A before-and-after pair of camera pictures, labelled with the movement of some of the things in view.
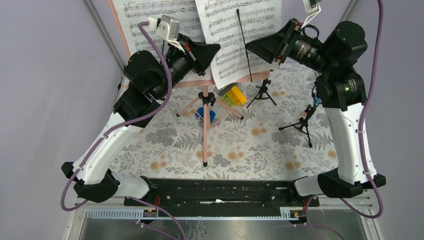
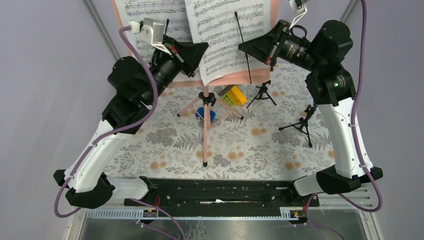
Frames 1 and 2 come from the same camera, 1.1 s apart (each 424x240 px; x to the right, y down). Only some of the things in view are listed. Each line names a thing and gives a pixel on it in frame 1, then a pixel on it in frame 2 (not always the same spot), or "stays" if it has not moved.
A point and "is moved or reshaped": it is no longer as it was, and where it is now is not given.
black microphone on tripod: x=262 y=94 stays
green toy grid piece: x=227 y=99 stays
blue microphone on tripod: x=302 y=125 stays
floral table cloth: x=272 y=126 stays
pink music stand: x=204 y=99 -> x=125 y=32
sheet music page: x=233 y=24 is moved or reshaped
